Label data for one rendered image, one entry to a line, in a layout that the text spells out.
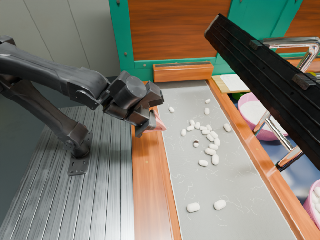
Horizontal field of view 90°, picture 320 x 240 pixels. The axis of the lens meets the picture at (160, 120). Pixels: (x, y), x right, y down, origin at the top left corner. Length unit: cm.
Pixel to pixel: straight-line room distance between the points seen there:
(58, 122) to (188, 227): 50
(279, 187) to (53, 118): 72
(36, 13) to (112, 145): 185
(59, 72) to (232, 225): 59
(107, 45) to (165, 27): 152
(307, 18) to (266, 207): 87
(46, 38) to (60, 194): 196
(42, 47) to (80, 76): 206
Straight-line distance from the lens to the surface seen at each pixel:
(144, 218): 50
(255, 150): 68
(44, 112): 59
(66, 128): 61
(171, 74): 82
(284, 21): 103
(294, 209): 63
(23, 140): 199
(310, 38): 54
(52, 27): 233
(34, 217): 71
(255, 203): 61
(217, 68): 96
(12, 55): 50
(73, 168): 72
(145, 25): 79
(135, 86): 37
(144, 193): 52
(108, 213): 62
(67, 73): 44
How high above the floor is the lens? 126
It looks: 47 degrees down
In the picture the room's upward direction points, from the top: 1 degrees clockwise
